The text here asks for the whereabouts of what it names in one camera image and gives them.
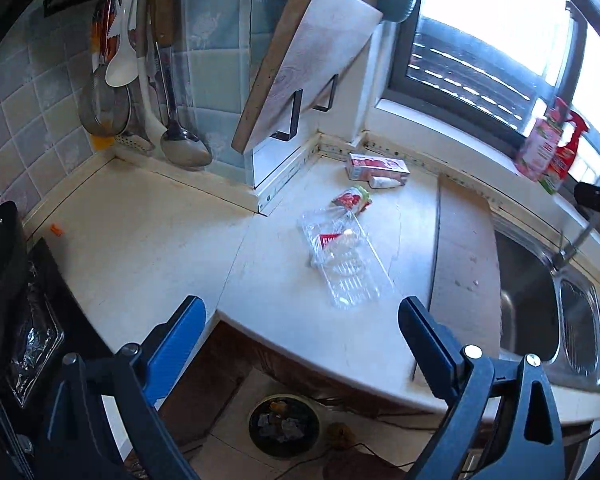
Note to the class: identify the small orange piece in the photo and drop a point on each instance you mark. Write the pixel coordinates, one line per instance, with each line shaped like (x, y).
(56, 230)

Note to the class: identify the wooden cutting board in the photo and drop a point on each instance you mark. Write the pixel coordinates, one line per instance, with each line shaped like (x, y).
(310, 50)

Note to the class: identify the clear plastic tray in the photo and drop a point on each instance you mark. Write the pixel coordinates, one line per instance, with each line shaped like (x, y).
(345, 265)

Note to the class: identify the red spray bottle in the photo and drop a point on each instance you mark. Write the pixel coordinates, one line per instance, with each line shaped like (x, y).
(565, 155)

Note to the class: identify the red green pouch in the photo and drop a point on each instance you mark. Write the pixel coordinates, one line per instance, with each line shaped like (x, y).
(352, 199)

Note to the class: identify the aluminium foil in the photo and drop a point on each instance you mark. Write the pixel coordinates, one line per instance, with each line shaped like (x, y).
(35, 345)

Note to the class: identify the steel strainer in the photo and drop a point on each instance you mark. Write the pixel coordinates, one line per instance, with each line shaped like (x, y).
(100, 105)

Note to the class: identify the slotted steel spatula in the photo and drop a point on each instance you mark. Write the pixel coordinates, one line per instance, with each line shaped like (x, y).
(135, 142)

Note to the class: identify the strawberry print drink carton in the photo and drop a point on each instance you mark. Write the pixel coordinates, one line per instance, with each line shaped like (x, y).
(375, 164)

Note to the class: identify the brown cardboard sheet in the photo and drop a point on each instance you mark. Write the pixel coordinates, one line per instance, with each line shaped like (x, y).
(465, 250)

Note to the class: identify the black cooktop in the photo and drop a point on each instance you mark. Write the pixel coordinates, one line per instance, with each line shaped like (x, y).
(75, 320)

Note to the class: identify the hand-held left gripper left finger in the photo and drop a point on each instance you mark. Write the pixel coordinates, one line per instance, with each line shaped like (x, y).
(177, 345)

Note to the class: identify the black wok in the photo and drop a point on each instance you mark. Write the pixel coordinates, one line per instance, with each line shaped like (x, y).
(0, 260)

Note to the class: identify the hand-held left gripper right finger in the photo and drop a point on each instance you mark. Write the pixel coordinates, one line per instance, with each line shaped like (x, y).
(427, 347)

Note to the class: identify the white rice spoon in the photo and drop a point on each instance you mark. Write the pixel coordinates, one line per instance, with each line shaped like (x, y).
(121, 67)

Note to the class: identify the black round trash bin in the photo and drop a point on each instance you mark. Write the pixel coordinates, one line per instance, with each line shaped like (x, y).
(285, 427)

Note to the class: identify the pink detergent bottle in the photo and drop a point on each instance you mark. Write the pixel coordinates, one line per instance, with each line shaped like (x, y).
(537, 145)

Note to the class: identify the black cutting board bracket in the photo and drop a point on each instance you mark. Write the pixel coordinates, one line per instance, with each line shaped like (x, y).
(294, 115)
(332, 92)

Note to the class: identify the steel faucet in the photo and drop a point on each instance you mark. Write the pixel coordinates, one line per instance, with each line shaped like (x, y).
(567, 252)

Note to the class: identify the steel sink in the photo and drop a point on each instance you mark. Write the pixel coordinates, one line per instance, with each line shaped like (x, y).
(530, 310)

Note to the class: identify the window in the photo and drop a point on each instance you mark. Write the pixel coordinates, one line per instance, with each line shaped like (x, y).
(480, 25)

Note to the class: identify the small white bottle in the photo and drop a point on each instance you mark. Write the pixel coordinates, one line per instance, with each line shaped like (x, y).
(387, 183)

